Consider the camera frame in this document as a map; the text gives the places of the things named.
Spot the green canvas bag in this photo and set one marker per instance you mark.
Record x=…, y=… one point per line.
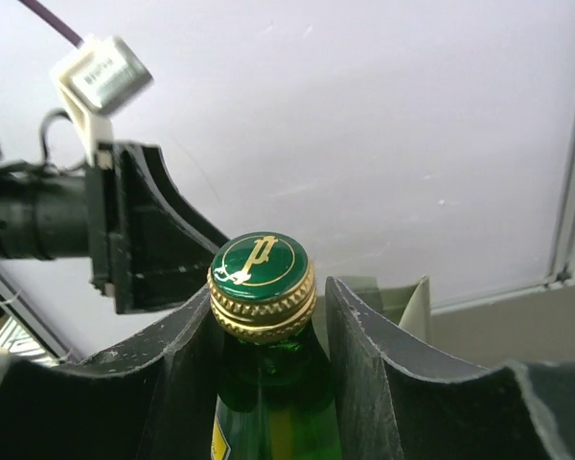
x=408, y=307

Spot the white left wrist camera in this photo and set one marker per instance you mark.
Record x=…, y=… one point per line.
x=93, y=82

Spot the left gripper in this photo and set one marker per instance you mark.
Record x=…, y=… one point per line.
x=149, y=247

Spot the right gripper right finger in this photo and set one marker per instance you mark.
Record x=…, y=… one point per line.
x=398, y=397

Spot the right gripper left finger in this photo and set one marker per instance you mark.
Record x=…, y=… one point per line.
x=151, y=396

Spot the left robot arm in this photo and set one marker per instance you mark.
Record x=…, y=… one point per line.
x=43, y=212

